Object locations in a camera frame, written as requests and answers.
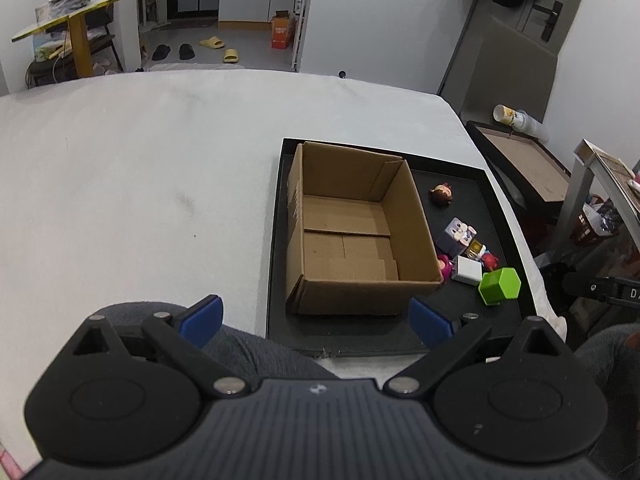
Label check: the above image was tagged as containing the orange cardboard box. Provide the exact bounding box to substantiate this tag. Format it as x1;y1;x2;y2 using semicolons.
271;10;294;50

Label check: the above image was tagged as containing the pink doll figurine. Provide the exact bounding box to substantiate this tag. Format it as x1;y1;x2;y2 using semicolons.
437;254;454;282

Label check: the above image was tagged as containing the left yellow slipper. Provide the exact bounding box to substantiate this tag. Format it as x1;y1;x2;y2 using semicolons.
198;36;226;50

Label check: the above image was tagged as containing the black slipper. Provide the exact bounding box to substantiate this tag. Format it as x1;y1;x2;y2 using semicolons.
179;44;195;61
152;44;170;61

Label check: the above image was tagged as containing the green hexagonal container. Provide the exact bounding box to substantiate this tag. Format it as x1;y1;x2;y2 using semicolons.
478;268;522;306

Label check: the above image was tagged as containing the yellow paper cup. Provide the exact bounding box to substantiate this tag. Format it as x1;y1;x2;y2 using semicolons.
492;104;549;142

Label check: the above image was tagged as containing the right yellow slipper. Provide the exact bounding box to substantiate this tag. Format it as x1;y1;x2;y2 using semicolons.
222;49;239;64

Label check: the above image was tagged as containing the yellow side table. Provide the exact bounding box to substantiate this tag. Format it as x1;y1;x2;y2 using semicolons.
11;0;119;78

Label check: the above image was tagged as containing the left black slipper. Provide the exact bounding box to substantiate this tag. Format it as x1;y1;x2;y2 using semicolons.
152;44;170;61

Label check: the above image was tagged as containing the white charger block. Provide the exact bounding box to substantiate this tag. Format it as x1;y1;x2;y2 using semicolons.
451;256;483;286

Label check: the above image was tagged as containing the black shallow tray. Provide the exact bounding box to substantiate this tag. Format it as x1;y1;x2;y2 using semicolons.
267;139;536;358

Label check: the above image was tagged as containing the black door handle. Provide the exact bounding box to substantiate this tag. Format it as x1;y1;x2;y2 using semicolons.
533;0;563;42

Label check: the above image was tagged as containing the black framed brown board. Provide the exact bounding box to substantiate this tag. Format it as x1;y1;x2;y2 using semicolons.
465;122;570;223

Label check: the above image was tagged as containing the yellow slipper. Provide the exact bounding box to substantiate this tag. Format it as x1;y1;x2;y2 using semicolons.
222;49;239;64
198;36;226;50

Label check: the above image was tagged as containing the right black slipper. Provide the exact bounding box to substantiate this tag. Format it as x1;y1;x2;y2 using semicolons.
179;44;195;61

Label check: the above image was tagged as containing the blue smurf figurine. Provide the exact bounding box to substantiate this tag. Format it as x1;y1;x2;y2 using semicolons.
464;240;499;272

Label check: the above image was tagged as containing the purple bunny cube toy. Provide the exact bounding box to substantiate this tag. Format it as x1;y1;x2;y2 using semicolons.
435;217;477;258

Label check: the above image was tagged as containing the brown-haired doll head figurine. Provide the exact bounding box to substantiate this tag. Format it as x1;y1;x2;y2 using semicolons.
428;183;452;209

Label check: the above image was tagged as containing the brown cardboard box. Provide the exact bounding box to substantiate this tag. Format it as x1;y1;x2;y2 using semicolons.
285;141;444;315

